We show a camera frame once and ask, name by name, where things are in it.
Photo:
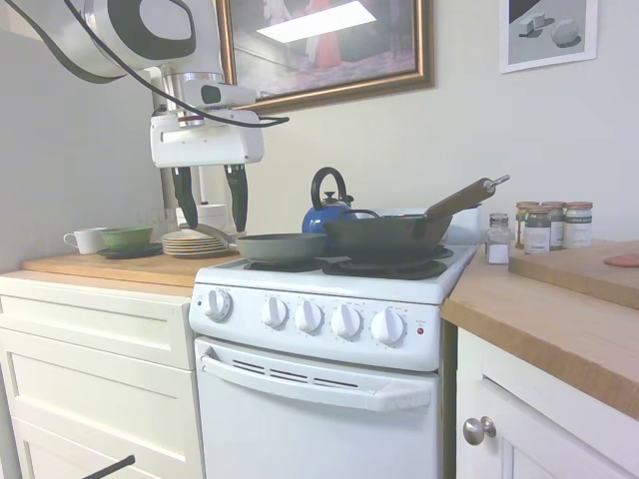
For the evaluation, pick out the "grey geometric solids print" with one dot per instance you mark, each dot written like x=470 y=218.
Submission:
x=549 y=35

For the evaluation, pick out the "large white oven knob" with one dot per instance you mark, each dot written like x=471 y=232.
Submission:
x=217 y=305

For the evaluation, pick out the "glass salt shaker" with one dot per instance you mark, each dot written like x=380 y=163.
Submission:
x=498 y=244

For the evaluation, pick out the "white door cabinet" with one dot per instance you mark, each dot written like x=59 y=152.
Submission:
x=549 y=439

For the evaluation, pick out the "cream plate with brown rim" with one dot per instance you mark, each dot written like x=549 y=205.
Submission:
x=177 y=246
x=177 y=238
x=177 y=250
x=177 y=233
x=177 y=242

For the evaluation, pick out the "metal cabinet knob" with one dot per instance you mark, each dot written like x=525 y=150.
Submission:
x=476 y=431

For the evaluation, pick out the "grey stand pole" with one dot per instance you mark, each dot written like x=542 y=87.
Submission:
x=166 y=195

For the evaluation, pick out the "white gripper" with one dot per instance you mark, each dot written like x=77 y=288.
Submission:
x=209 y=144

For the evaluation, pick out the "white drawer cabinet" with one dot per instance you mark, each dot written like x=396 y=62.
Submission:
x=100 y=374

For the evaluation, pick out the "thick wooden cutting board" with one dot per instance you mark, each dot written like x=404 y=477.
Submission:
x=574 y=272
x=100 y=267

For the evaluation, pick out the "black rod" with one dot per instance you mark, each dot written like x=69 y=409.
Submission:
x=115 y=464

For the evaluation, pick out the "white mug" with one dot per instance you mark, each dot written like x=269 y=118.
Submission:
x=90 y=242

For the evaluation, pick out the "grey frying pan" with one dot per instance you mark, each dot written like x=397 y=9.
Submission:
x=279 y=247

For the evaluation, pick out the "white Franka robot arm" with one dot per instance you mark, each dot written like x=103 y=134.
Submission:
x=165 y=27

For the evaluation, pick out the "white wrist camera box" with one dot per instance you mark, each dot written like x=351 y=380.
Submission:
x=219 y=93

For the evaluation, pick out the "gold framed painting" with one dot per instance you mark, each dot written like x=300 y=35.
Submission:
x=324 y=45

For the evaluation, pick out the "spice jar with copper lid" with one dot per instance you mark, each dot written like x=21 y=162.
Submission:
x=556 y=219
x=537 y=234
x=521 y=224
x=578 y=227

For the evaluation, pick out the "white electric stove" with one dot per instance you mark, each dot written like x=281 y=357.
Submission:
x=319 y=288

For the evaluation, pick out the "white burner knob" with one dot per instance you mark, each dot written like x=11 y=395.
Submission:
x=387 y=327
x=347 y=322
x=308 y=317
x=274 y=313

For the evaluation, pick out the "green ceramic bowl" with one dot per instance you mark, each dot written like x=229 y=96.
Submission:
x=125 y=238

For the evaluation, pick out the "pink round disc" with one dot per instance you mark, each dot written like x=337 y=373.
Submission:
x=624 y=260

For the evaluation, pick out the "stack of plates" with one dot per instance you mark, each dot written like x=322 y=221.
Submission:
x=180 y=254

